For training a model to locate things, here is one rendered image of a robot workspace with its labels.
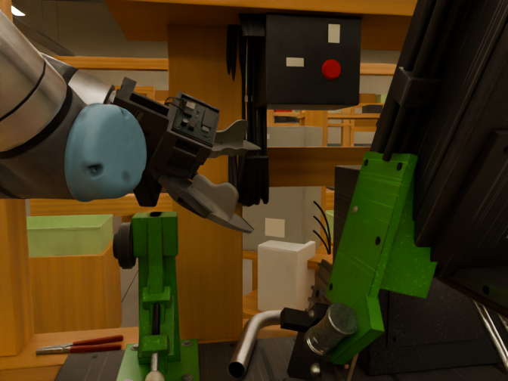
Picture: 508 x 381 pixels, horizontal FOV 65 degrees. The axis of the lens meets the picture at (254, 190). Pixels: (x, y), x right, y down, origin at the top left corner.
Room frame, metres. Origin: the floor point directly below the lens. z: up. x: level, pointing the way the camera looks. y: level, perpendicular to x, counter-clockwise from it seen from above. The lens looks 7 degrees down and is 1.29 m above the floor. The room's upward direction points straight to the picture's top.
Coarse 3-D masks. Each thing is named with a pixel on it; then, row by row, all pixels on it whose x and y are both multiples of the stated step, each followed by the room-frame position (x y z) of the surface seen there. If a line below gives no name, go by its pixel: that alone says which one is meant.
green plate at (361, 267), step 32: (416, 160) 0.45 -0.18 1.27; (384, 192) 0.47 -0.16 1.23; (352, 224) 0.53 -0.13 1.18; (384, 224) 0.45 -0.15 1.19; (352, 256) 0.50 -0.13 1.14; (384, 256) 0.44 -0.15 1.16; (416, 256) 0.46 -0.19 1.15; (352, 288) 0.48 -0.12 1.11; (384, 288) 0.45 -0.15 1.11; (416, 288) 0.46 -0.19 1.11
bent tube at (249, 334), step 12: (264, 312) 0.81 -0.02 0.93; (276, 312) 0.82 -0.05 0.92; (252, 324) 0.75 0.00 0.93; (264, 324) 0.79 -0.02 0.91; (276, 324) 0.81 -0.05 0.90; (240, 336) 0.71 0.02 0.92; (252, 336) 0.71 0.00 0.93; (240, 348) 0.66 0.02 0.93; (252, 348) 0.68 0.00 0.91; (240, 360) 0.62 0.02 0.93; (228, 372) 0.62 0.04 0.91; (240, 372) 0.63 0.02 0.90
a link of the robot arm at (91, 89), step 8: (80, 72) 0.44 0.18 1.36; (72, 80) 0.42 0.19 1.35; (80, 80) 0.43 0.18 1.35; (88, 80) 0.43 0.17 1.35; (96, 80) 0.44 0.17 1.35; (80, 88) 0.42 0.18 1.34; (88, 88) 0.43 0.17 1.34; (96, 88) 0.43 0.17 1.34; (104, 88) 0.44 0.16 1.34; (112, 88) 0.45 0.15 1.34; (80, 96) 0.42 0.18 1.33; (88, 96) 0.42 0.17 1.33; (96, 96) 0.43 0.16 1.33; (104, 96) 0.43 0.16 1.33; (112, 96) 0.44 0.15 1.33
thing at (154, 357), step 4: (152, 356) 0.56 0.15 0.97; (156, 356) 0.56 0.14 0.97; (152, 360) 0.55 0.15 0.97; (156, 360) 0.55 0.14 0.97; (152, 364) 0.55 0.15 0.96; (156, 364) 0.55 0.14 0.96; (152, 368) 0.55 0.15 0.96; (156, 368) 0.55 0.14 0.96; (152, 372) 0.54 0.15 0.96; (156, 372) 0.54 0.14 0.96; (160, 372) 0.54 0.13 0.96; (148, 376) 0.53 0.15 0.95; (152, 376) 0.53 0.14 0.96; (156, 376) 0.53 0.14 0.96; (160, 376) 0.54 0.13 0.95; (148, 380) 0.53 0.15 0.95; (152, 380) 0.53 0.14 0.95; (156, 380) 0.53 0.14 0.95; (160, 380) 0.53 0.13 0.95; (164, 380) 0.54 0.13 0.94
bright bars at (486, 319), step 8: (472, 304) 0.47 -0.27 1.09; (480, 304) 0.47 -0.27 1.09; (480, 312) 0.46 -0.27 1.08; (496, 312) 0.47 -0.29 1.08; (480, 320) 0.46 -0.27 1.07; (488, 320) 0.45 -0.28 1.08; (504, 320) 0.45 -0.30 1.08; (488, 328) 0.44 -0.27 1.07; (504, 328) 0.45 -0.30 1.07; (488, 336) 0.44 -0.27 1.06; (496, 336) 0.44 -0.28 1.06; (496, 344) 0.43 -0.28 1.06; (496, 352) 0.43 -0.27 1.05; (504, 352) 0.42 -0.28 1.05; (504, 360) 0.42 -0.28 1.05; (504, 368) 0.42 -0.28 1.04
